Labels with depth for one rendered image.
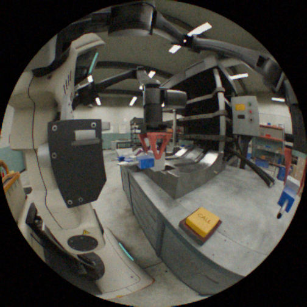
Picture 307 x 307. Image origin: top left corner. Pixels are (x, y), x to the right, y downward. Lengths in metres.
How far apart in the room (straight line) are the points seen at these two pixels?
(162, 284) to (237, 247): 0.81
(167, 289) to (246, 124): 1.56
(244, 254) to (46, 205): 0.43
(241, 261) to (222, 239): 0.09
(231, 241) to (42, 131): 0.47
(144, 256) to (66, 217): 0.88
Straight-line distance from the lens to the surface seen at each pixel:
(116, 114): 7.68
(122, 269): 0.76
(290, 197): 0.23
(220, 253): 0.25
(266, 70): 0.28
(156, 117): 0.25
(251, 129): 1.05
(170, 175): 0.30
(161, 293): 1.02
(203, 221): 0.23
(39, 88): 0.21
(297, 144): 0.23
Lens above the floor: 1.01
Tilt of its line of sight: 11 degrees down
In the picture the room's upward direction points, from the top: straight up
